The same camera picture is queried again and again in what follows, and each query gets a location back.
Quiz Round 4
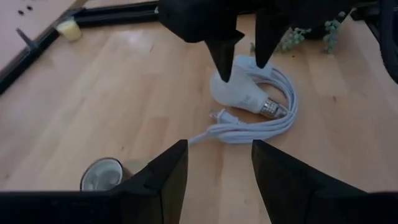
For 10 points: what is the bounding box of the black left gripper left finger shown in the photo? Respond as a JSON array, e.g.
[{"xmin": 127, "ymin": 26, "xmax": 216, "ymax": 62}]
[{"xmin": 0, "ymin": 139, "xmax": 189, "ymax": 224}]

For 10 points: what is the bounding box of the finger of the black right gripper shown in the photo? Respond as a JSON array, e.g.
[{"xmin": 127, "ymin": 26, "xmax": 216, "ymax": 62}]
[
  {"xmin": 254, "ymin": 9, "xmax": 292, "ymax": 69},
  {"xmin": 205, "ymin": 30, "xmax": 245, "ymax": 83}
]

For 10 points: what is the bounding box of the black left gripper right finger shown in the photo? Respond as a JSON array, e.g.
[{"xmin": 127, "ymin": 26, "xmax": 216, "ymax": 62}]
[{"xmin": 251, "ymin": 139, "xmax": 398, "ymax": 224}]

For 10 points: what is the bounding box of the white frosted light bulb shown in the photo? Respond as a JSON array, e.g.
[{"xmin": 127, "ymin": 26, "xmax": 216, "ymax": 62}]
[{"xmin": 210, "ymin": 63, "xmax": 289, "ymax": 119}]

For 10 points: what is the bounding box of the brass lamp socket base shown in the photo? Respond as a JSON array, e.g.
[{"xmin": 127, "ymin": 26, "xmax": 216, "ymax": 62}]
[{"xmin": 80, "ymin": 157, "xmax": 133, "ymax": 192}]

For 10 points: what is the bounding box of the green artificial plant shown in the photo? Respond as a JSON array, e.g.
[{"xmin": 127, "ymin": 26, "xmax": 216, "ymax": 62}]
[{"xmin": 249, "ymin": 11, "xmax": 348, "ymax": 55}]

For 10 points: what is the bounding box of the small yellow candle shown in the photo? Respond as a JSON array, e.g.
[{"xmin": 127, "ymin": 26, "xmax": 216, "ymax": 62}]
[{"xmin": 55, "ymin": 17, "xmax": 83, "ymax": 42}]

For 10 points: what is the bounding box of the light wooden desk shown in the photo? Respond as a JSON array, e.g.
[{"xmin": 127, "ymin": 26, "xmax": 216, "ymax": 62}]
[{"xmin": 0, "ymin": 0, "xmax": 159, "ymax": 72}]

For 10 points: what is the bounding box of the white coiled power cord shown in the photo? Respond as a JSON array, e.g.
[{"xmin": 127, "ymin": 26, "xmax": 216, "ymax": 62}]
[{"xmin": 188, "ymin": 54, "xmax": 299, "ymax": 146}]

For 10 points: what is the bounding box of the black aluminium table frame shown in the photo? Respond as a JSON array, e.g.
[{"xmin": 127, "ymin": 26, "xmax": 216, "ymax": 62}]
[{"xmin": 0, "ymin": 1, "xmax": 160, "ymax": 95}]

